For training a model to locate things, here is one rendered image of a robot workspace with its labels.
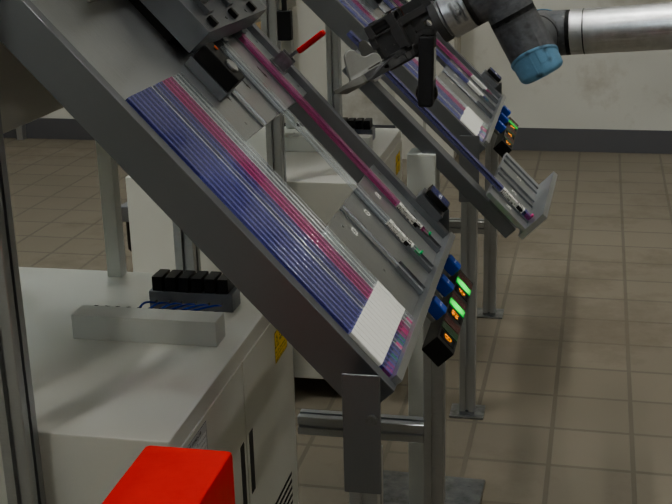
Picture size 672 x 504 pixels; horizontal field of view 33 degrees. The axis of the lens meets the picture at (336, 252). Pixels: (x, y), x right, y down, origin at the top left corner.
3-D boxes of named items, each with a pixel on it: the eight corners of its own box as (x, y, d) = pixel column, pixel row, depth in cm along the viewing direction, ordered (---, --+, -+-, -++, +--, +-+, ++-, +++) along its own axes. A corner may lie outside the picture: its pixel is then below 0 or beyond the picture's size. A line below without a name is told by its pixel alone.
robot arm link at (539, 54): (571, 57, 186) (540, -3, 184) (563, 67, 176) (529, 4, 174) (529, 79, 189) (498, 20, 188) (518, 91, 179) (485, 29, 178)
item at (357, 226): (433, 246, 214) (445, 235, 213) (371, 394, 153) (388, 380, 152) (364, 172, 212) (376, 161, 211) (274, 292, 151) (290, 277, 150)
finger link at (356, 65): (319, 67, 181) (365, 39, 184) (337, 99, 182) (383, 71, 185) (325, 64, 178) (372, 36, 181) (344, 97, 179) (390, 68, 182)
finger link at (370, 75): (356, 75, 183) (398, 50, 186) (361, 85, 184) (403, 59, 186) (366, 71, 179) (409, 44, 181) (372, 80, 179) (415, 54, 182)
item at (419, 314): (427, 259, 215) (455, 236, 213) (364, 412, 154) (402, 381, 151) (423, 254, 215) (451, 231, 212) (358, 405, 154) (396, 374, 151)
